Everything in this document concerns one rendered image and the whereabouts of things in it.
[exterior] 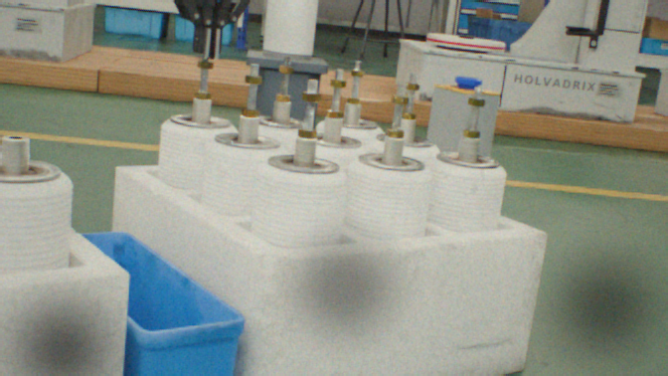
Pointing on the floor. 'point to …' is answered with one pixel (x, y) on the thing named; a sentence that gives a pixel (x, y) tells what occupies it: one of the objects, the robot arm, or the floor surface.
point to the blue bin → (170, 315)
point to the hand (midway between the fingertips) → (207, 43)
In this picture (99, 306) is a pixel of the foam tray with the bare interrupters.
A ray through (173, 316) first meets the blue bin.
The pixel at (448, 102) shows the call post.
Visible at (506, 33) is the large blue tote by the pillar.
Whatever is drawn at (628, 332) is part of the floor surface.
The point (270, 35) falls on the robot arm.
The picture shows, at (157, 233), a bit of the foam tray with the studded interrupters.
